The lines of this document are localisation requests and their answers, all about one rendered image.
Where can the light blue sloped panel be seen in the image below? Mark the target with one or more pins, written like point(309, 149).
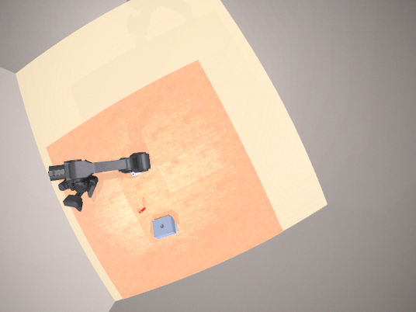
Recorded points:
point(164, 227)

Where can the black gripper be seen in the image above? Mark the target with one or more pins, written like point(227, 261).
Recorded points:
point(88, 184)

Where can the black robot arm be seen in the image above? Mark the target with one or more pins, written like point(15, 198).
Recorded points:
point(77, 170)

